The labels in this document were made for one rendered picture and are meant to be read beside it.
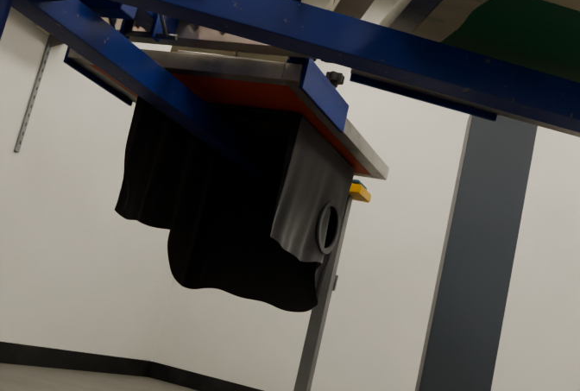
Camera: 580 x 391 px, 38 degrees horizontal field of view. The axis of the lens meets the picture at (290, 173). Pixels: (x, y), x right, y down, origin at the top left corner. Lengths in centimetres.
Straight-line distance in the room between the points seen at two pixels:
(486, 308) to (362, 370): 331
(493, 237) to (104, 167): 327
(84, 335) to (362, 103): 244
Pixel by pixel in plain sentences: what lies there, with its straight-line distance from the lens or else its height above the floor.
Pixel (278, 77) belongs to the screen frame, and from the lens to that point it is 175.
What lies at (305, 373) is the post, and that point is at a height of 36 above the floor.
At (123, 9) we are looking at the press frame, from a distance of 154.
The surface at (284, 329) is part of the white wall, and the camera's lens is 574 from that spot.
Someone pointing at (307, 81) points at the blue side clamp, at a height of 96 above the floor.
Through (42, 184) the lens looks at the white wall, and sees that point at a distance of 475.
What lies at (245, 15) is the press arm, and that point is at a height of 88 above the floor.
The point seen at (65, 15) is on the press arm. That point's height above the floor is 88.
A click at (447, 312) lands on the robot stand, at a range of 228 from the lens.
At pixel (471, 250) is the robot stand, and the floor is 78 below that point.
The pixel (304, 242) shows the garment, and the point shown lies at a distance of 213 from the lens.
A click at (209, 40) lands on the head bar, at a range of 175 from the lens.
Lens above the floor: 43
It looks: 11 degrees up
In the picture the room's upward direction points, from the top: 13 degrees clockwise
